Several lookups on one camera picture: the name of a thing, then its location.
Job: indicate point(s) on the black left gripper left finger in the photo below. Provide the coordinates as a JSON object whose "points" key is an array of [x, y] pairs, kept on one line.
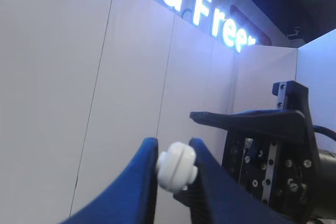
{"points": [[131, 197]]}

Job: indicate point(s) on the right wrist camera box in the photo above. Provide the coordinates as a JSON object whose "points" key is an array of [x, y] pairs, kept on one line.
{"points": [[291, 95]]}

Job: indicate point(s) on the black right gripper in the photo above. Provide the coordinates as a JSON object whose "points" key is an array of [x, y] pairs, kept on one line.
{"points": [[282, 175]]}

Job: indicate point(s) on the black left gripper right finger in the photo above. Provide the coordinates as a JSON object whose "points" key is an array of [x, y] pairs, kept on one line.
{"points": [[215, 197]]}

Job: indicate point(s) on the blue black right robot arm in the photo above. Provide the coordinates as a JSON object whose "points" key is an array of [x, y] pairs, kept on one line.
{"points": [[327, 165]]}

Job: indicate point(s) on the illuminated white wall lettering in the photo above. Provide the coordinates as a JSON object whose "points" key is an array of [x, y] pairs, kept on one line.
{"points": [[222, 25]]}

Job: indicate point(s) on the teal white utility knife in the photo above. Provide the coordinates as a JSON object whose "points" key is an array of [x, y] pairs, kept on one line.
{"points": [[176, 168]]}

